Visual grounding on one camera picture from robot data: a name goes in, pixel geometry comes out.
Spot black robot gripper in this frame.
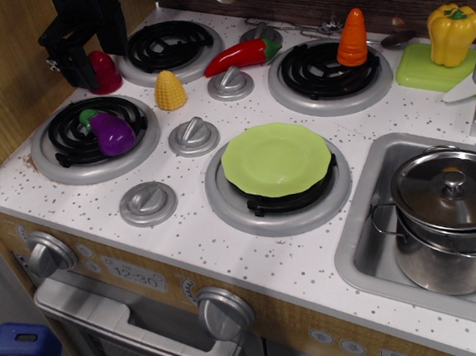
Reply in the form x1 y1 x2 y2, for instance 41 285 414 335
38 0 127 90

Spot purple toy eggplant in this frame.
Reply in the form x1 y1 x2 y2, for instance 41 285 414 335
79 108 137 157

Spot green plastic plate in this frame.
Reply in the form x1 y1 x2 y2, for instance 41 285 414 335
221 122 332 198

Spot dark red toy vegetable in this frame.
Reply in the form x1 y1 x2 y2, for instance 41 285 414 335
87 50 123 95

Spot yellow toy corn cob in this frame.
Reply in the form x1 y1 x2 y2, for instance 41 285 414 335
154 70 187 111

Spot back left stove burner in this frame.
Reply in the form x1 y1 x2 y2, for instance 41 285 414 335
117 20 224 88

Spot stove burner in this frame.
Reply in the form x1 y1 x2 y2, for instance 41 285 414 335
267 40 393 117
117 20 224 88
204 141 352 237
31 96 161 185

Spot front left stove burner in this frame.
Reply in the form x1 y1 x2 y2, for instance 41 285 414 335
31 96 161 185

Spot silver stove knob middle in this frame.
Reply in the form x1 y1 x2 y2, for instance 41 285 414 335
168 116 220 158

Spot silver stove knob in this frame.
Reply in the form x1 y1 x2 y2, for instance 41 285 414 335
207 66 255 102
119 181 178 228
168 116 220 158
239 21 283 44

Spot silver stove knob upper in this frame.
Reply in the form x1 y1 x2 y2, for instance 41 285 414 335
207 66 255 102

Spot red toy chili pepper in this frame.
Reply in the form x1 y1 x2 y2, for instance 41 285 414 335
204 38 282 78

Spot silver stove knob front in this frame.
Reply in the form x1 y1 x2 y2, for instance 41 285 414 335
119 181 178 228

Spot silver stove knob back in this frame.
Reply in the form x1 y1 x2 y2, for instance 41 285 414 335
239 21 283 44

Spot left silver oven dial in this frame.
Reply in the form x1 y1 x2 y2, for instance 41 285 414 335
26 231 78 278

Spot silver oven dial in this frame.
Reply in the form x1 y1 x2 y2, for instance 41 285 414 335
26 231 78 278
197 286 256 344

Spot back right stove burner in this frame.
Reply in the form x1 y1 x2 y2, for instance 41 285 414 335
267 40 393 117

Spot front right stove burner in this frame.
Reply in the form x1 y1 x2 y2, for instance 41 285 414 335
204 141 352 237

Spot orange toy carrot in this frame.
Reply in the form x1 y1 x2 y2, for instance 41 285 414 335
336 8 368 67

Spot right silver oven dial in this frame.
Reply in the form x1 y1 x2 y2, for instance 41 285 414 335
197 286 256 344

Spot green plastic cutting board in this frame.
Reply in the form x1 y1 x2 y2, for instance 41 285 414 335
395 43 476 98

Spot silver toy sink basin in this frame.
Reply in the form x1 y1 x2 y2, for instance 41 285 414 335
335 133 476 322

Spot yellow toy bell pepper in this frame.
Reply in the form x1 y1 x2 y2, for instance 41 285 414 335
426 3 476 68

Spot white toy knife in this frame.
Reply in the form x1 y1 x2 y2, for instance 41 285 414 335
442 74 476 103

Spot stainless steel pot lid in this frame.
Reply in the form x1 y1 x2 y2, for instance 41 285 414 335
391 149 476 232

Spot silver oven door handle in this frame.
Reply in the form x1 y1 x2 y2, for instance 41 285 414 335
34 278 243 356

